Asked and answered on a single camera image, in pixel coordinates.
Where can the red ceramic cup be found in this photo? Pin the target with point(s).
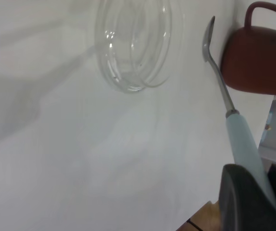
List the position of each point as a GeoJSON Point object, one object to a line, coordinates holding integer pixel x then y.
{"type": "Point", "coordinates": [253, 60]}

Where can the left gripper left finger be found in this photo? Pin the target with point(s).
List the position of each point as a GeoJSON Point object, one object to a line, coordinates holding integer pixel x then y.
{"type": "Point", "coordinates": [241, 204]}

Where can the clear glass saucer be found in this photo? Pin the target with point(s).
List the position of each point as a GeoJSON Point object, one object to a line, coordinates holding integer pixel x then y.
{"type": "Point", "coordinates": [137, 48]}

